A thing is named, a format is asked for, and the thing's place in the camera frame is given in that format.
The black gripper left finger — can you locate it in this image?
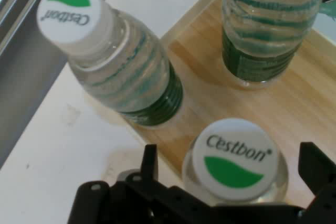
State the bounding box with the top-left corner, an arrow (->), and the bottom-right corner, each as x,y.
68,144 -> 211,224

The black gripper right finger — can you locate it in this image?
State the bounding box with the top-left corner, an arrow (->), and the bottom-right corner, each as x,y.
298,142 -> 336,224

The clear water bottle green label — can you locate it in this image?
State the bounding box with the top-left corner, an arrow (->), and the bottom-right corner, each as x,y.
36,0 -> 184,130
222,0 -> 324,90
182,118 -> 289,208

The wooden tray white rim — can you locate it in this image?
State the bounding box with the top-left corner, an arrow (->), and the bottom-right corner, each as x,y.
132,0 -> 336,210

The aluminium window rail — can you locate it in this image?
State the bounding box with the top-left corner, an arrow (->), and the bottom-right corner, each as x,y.
0,0 -> 116,169

